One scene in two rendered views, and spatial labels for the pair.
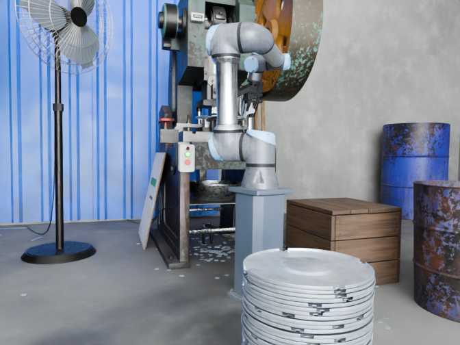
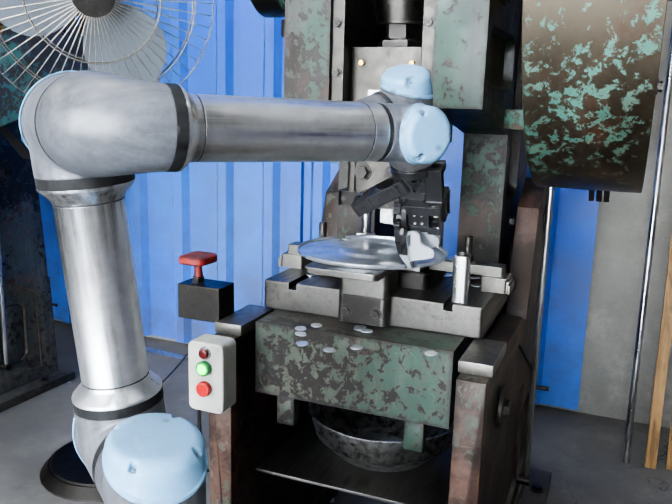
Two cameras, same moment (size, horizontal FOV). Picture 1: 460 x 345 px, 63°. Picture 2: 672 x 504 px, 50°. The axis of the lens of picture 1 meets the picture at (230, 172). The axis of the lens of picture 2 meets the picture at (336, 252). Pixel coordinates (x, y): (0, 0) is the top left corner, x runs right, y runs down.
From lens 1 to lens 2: 1.38 m
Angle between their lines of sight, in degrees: 41
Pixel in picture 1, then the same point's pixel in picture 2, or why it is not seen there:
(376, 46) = not seen: outside the picture
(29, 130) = (200, 176)
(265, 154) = not seen: outside the picture
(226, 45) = (37, 156)
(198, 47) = (311, 48)
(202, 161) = (282, 377)
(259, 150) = not seen: outside the picture
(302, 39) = (577, 14)
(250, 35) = (52, 133)
